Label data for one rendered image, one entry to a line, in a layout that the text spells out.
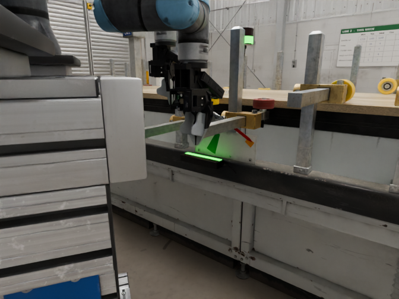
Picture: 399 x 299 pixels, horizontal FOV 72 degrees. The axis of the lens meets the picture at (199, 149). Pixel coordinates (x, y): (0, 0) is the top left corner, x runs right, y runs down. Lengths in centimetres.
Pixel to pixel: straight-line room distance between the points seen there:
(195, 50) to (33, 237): 52
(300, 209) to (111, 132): 81
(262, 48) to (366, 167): 821
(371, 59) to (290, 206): 728
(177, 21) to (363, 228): 76
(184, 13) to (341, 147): 74
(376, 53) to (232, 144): 729
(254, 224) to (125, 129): 118
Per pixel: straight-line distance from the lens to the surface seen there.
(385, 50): 809
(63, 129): 24
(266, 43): 911
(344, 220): 96
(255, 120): 92
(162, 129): 97
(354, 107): 105
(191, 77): 67
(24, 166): 25
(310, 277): 136
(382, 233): 96
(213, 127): 77
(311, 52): 86
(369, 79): 813
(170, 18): 57
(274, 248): 138
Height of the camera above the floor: 100
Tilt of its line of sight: 15 degrees down
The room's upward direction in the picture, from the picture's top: straight up
